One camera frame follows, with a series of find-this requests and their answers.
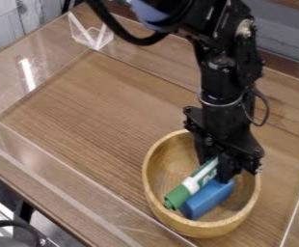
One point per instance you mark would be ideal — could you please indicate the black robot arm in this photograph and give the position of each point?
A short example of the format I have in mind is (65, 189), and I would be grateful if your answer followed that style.
(219, 27)

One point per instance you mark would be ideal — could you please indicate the green white marker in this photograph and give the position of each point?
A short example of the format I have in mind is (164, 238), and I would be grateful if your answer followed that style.
(190, 185)

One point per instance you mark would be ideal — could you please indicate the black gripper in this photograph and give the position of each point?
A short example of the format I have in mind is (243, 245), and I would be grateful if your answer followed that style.
(219, 125)

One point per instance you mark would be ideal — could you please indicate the blue rectangular block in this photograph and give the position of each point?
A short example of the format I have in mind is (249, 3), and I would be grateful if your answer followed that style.
(206, 199)

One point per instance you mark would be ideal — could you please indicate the clear acrylic corner bracket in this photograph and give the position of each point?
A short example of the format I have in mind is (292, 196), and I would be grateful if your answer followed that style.
(94, 38)

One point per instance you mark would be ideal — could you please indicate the clear acrylic tray wall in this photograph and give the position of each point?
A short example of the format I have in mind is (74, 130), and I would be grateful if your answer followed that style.
(98, 217)

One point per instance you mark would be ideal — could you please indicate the brown wooden bowl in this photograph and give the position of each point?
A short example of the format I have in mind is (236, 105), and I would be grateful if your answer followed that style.
(168, 162)

